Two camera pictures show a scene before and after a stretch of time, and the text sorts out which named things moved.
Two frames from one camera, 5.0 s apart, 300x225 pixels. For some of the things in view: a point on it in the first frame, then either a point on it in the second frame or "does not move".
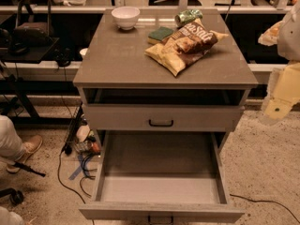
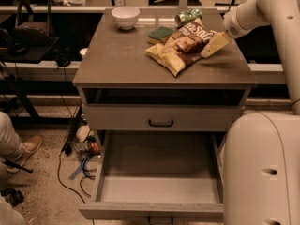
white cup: [83, 51] does not move
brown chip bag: [187, 45] does not move
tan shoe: [29, 146] does not move
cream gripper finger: [285, 93] -> [236, 22]
